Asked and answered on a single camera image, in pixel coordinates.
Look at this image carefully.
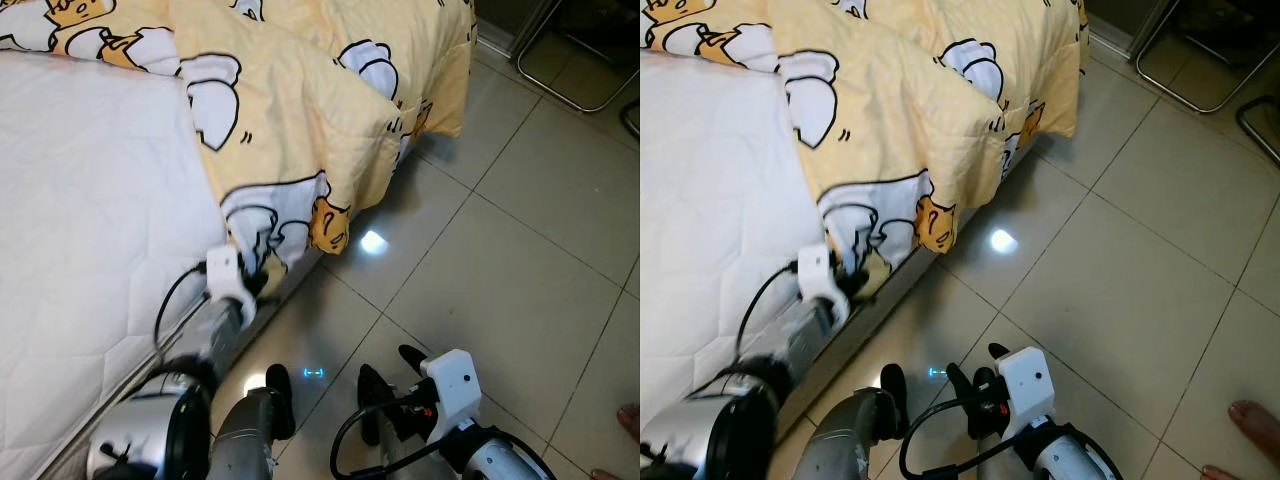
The yellow cartoon print quilt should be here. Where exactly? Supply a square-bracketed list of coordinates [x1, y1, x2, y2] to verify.
[0, 0, 476, 279]
[640, 0, 1089, 277]

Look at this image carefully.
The grey robot leg black foot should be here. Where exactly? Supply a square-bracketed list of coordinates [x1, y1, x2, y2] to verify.
[208, 365, 298, 480]
[805, 365, 909, 480]

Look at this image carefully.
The white quilted mattress pad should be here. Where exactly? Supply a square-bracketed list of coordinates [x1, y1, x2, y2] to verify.
[640, 50, 836, 446]
[0, 50, 233, 479]

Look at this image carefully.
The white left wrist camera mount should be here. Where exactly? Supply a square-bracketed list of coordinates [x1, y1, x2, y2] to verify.
[205, 247, 259, 326]
[797, 245, 851, 326]

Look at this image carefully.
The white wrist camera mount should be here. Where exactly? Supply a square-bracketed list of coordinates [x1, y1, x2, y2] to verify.
[998, 347, 1059, 426]
[420, 349, 483, 426]
[205, 247, 259, 326]
[797, 245, 851, 326]

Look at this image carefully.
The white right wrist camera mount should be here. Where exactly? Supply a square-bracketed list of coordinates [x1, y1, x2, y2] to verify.
[998, 347, 1059, 426]
[420, 349, 483, 426]

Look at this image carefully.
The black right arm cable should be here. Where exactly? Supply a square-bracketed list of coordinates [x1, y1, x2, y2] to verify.
[330, 395, 443, 480]
[898, 395, 1011, 480]

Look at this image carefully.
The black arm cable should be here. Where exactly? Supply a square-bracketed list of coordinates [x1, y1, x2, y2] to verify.
[737, 262, 801, 356]
[898, 395, 1011, 480]
[330, 395, 443, 480]
[153, 262, 211, 353]

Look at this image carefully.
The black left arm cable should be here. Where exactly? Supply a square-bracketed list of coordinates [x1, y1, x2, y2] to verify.
[737, 262, 801, 356]
[153, 262, 211, 353]

